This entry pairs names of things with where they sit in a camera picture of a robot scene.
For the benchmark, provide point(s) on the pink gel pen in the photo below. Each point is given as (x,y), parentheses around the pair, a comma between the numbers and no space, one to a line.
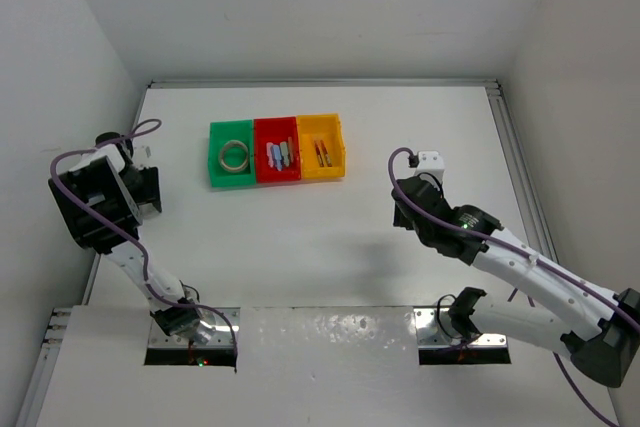
(319,154)

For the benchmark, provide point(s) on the orange pen cap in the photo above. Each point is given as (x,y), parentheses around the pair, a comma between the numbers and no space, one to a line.
(291,151)

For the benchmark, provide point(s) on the green plastic bin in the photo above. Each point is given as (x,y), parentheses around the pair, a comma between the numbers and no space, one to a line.
(219,134)

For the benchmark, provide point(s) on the red gel pen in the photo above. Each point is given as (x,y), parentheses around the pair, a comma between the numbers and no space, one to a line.
(328,160)

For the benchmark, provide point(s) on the yellow plastic bin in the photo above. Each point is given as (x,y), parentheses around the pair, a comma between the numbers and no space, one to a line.
(319,127)

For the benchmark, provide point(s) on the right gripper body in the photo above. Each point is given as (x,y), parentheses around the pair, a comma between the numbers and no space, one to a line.
(400,220)

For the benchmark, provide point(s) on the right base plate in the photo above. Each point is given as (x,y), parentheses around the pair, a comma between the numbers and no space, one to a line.
(435,332)

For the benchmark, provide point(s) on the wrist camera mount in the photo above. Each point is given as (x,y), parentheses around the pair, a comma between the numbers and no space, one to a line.
(141,154)
(429,163)

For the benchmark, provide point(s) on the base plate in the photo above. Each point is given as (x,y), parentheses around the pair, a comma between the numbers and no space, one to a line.
(202,329)
(435,332)

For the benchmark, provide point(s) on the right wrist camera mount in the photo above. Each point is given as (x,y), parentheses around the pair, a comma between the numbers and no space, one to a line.
(429,163)

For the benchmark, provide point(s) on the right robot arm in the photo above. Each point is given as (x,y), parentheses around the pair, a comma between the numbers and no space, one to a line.
(596,328)

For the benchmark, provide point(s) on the red plastic bin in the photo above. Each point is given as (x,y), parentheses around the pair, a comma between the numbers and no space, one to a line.
(275,130)

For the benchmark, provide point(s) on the left base plate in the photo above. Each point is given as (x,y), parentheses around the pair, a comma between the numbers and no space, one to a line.
(202,329)

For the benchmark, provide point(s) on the beige masking tape roll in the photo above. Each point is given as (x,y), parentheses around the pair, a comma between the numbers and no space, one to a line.
(228,146)

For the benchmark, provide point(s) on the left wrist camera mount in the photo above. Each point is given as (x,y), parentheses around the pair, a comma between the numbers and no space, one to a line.
(141,154)

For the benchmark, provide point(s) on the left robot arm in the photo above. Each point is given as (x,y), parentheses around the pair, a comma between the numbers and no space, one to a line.
(102,200)

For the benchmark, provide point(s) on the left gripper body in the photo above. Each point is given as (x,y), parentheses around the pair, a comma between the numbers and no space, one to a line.
(142,183)

